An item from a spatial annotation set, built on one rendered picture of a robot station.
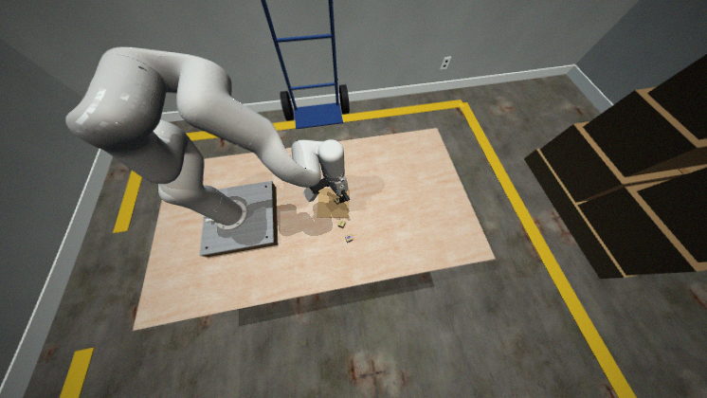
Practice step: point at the tan flat mat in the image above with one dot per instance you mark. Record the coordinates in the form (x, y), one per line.
(327, 208)

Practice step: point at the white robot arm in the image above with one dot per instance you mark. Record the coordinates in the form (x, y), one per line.
(124, 102)

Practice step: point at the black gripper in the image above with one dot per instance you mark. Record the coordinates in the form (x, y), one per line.
(340, 188)

